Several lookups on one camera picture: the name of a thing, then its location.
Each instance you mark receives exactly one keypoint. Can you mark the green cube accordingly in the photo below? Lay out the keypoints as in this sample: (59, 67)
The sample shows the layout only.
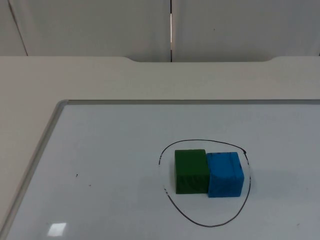
(191, 172)

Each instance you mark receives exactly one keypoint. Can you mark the blue cube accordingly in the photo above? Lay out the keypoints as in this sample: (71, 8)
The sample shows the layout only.
(225, 177)

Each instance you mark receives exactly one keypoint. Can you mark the grey-framed whiteboard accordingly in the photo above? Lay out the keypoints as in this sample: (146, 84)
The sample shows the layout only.
(105, 150)

